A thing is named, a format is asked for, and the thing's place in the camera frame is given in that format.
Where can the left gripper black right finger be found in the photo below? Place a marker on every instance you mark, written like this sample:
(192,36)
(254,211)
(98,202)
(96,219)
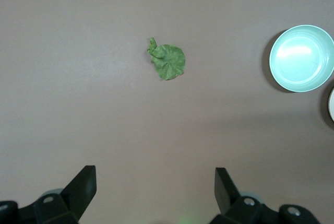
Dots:
(224,190)

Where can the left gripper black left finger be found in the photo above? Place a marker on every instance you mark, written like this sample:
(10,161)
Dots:
(81,187)

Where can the green lettuce leaf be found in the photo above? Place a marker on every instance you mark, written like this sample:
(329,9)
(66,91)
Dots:
(169,59)

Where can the beige pink round plate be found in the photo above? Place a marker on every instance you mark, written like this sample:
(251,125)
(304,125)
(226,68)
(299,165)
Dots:
(332,104)

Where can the light green round plate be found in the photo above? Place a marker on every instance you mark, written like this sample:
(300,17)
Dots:
(297,57)

